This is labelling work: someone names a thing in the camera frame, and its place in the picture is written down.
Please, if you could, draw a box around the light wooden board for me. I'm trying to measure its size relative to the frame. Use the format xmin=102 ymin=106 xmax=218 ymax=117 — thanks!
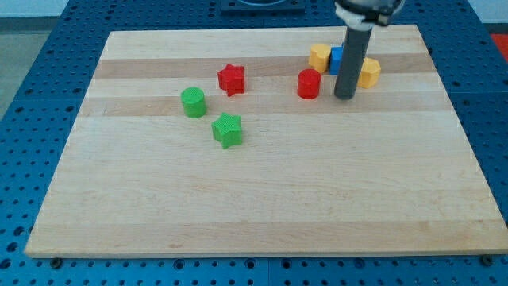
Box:
xmin=25 ymin=25 xmax=507 ymax=258

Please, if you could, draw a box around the green cylinder block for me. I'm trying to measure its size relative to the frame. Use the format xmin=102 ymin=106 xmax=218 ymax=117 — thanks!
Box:
xmin=180 ymin=87 xmax=207 ymax=118

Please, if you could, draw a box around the blue block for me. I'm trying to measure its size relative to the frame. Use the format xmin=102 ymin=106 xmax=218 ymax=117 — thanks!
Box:
xmin=329 ymin=46 xmax=344 ymax=75

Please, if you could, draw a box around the yellow hexagon block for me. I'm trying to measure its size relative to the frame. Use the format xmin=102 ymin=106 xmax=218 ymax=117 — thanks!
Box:
xmin=357 ymin=57 xmax=381 ymax=88

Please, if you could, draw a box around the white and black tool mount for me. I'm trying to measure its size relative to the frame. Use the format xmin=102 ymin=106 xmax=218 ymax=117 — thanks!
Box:
xmin=334 ymin=0 xmax=405 ymax=30

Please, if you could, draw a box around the green star block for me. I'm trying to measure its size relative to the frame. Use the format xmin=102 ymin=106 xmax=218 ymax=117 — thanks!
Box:
xmin=211 ymin=113 xmax=243 ymax=149

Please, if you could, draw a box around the yellow heart block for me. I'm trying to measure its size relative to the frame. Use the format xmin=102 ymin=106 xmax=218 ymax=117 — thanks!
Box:
xmin=308 ymin=44 xmax=331 ymax=73

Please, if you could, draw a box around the red star block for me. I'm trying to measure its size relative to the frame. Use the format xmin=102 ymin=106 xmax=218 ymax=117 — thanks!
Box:
xmin=217 ymin=64 xmax=245 ymax=97

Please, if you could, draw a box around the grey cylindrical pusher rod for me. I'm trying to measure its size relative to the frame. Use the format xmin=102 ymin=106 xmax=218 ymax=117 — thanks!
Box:
xmin=334 ymin=27 xmax=372 ymax=100

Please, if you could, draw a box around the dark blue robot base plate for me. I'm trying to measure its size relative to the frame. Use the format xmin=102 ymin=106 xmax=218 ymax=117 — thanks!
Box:
xmin=219 ymin=0 xmax=306 ymax=14

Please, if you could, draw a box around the red cylinder block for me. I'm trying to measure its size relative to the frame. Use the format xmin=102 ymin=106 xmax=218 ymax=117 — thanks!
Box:
xmin=297 ymin=68 xmax=321 ymax=99

